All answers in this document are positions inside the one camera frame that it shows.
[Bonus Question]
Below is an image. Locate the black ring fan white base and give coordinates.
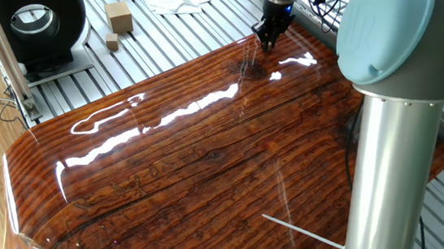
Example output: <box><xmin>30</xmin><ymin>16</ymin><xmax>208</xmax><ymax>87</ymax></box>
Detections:
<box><xmin>0</xmin><ymin>0</ymin><xmax>102</xmax><ymax>95</ymax></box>

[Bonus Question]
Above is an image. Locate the white cable tie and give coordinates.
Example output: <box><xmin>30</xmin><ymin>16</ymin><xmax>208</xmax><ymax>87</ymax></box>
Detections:
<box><xmin>259</xmin><ymin>212</ymin><xmax>348</xmax><ymax>249</ymax></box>

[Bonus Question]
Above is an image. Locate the large tan cube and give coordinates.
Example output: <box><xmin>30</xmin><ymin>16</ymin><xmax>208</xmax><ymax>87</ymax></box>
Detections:
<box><xmin>101</xmin><ymin>0</ymin><xmax>137</xmax><ymax>36</ymax></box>

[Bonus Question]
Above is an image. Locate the medium tan cube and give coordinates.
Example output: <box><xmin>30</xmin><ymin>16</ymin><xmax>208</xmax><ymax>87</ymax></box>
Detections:
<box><xmin>104</xmin><ymin>32</ymin><xmax>121</xmax><ymax>52</ymax></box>

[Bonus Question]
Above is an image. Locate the glossy wood-print table mat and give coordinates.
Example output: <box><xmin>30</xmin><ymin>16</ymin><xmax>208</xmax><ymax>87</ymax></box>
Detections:
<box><xmin>0</xmin><ymin>0</ymin><xmax>444</xmax><ymax>249</ymax></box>

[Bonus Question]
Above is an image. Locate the thin black wire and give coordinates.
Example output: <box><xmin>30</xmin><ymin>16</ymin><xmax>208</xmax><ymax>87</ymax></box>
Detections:
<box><xmin>0</xmin><ymin>83</ymin><xmax>34</xmax><ymax>131</ymax></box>

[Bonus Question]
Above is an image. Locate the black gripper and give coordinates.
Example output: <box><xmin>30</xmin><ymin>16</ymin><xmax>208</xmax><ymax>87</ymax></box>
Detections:
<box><xmin>249</xmin><ymin>0</ymin><xmax>298</xmax><ymax>55</ymax></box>

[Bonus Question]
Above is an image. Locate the black cable with grey tag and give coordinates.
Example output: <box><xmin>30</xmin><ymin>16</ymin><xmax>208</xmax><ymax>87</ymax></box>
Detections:
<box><xmin>341</xmin><ymin>98</ymin><xmax>368</xmax><ymax>191</ymax></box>

